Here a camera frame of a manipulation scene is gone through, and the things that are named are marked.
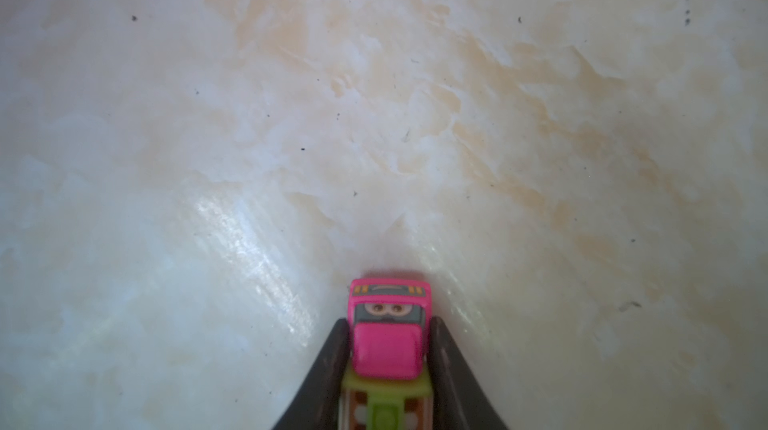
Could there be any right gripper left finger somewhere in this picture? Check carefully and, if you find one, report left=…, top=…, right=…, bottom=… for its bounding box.
left=273, top=319, right=350, bottom=430

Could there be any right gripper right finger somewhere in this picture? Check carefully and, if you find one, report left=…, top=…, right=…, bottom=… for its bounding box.
left=427, top=316, right=508, bottom=430

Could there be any pink green toy car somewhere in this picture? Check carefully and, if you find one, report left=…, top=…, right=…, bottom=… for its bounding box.
left=337, top=278, right=434, bottom=430

